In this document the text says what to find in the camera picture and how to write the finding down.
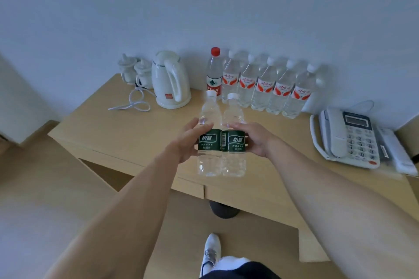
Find person's right hand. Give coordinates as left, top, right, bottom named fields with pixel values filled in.
left=226, top=122, right=279, bottom=158

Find person's left hand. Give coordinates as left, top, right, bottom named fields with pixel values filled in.
left=167, top=118, right=214, bottom=164

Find green-label water bottle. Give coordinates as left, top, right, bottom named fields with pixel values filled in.
left=197, top=90, right=223, bottom=177
left=222, top=93, right=247, bottom=178

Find red-cap water bottle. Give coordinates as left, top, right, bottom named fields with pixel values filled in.
left=206, top=47, right=223, bottom=101

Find person's right forearm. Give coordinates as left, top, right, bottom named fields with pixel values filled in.
left=265, top=139, right=419, bottom=279

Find person's left forearm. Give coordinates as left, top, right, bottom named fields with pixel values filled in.
left=44, top=148, right=184, bottom=279

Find person's white left shoe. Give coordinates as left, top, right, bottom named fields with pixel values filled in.
left=199, top=233, right=222, bottom=278

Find wooden table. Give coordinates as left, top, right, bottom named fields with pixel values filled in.
left=47, top=73, right=419, bottom=263

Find white electric kettle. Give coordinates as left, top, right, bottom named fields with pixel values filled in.
left=151, top=50, right=192, bottom=109

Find black bin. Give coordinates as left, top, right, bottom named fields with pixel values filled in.
left=209, top=200, right=241, bottom=220

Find grey desk telephone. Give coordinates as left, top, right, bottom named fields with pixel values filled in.
left=318, top=108, right=381, bottom=170

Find light denim shorts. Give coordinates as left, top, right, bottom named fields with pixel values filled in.
left=213, top=255, right=251, bottom=273

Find black t-shirt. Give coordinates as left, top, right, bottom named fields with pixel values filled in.
left=199, top=261, right=283, bottom=279

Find grey remote control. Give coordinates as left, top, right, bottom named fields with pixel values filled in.
left=378, top=126, right=419, bottom=177

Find white telephone handset cord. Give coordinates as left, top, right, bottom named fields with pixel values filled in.
left=309, top=113, right=338, bottom=162

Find white kettle power cable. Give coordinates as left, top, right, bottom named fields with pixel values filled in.
left=108, top=85, right=158, bottom=112

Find thin white cable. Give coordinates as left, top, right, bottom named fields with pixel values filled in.
left=348, top=100, right=375, bottom=113

